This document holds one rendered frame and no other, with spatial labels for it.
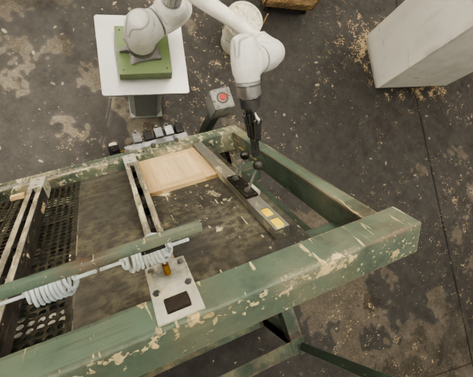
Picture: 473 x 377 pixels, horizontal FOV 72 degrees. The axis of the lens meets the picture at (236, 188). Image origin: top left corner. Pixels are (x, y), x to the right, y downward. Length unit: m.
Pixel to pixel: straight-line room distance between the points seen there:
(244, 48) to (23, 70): 2.19
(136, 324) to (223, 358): 2.15
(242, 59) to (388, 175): 2.56
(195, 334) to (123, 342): 0.14
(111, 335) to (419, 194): 3.31
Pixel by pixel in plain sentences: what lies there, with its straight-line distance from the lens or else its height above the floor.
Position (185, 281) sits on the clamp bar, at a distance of 0.78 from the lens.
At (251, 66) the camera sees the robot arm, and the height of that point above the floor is 1.66.
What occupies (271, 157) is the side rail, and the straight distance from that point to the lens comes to 1.48.
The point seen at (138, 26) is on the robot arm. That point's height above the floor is 1.09.
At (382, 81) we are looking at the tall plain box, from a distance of 3.58.
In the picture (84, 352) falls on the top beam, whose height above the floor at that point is 1.93.
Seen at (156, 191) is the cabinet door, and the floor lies 1.23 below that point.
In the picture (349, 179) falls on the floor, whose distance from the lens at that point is 3.23.
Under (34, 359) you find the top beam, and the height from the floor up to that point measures 1.90.
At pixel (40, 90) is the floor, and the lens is 2.98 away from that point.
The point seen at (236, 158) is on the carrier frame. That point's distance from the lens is 1.97.
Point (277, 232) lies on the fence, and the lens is 1.02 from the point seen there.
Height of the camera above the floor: 2.64
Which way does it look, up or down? 73 degrees down
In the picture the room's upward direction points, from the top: 61 degrees clockwise
